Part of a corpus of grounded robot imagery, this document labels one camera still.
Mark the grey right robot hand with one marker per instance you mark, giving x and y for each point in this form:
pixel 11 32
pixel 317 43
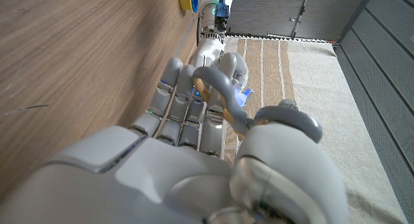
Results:
pixel 161 185

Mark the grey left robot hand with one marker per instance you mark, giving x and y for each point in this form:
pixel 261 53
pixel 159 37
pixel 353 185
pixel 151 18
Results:
pixel 207 50

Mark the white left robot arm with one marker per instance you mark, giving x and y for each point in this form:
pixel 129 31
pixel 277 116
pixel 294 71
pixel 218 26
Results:
pixel 208 10

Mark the grey tape table outline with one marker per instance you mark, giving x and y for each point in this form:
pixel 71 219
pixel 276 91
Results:
pixel 186 36

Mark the yellow plastic cup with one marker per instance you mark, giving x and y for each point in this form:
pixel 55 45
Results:
pixel 185 0

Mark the beige striped curtain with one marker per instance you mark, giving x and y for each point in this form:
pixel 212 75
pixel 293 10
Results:
pixel 323 120

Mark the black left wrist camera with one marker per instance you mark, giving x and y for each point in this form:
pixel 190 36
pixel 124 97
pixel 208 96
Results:
pixel 222 13

